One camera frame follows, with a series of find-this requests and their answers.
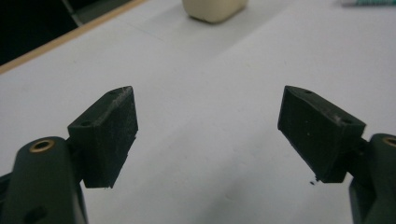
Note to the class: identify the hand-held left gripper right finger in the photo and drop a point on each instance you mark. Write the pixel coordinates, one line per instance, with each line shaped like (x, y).
(317, 137)

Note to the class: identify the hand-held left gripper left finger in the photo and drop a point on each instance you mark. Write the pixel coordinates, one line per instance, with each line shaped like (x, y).
(106, 140)

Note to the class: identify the grey metal frame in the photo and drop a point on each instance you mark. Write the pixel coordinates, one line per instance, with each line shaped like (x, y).
(93, 9)

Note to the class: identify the green pen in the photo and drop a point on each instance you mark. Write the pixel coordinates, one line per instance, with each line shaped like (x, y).
(370, 2)

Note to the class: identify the cream square ceramic cup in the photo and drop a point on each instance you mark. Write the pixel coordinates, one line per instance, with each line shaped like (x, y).
(214, 9)

